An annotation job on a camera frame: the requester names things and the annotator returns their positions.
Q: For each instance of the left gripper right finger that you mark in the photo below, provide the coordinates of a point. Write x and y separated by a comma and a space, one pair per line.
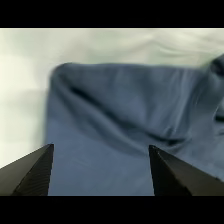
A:
173, 178

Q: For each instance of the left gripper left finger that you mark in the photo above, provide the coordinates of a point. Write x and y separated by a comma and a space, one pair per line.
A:
33, 176

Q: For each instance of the blue shirt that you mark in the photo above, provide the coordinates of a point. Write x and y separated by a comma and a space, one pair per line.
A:
116, 133

